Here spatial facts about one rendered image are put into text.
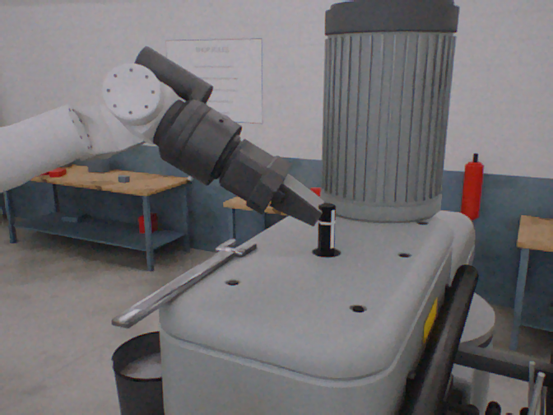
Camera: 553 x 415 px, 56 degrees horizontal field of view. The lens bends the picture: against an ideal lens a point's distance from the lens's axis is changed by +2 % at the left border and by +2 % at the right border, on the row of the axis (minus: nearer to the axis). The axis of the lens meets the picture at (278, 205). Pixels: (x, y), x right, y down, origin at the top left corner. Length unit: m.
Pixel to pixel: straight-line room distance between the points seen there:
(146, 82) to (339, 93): 0.31
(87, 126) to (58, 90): 6.51
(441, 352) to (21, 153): 0.53
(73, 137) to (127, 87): 0.09
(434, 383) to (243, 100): 5.07
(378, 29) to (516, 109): 4.07
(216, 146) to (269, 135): 4.82
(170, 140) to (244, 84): 4.90
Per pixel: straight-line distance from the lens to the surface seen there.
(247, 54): 5.50
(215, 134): 0.62
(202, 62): 5.78
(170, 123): 0.63
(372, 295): 0.56
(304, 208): 0.62
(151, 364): 3.11
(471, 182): 4.76
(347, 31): 0.79
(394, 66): 0.77
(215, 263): 0.62
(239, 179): 0.61
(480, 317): 1.31
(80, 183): 6.00
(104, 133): 0.71
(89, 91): 6.86
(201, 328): 0.52
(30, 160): 0.67
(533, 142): 4.83
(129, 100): 0.62
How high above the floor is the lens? 2.12
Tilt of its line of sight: 15 degrees down
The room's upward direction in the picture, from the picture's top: straight up
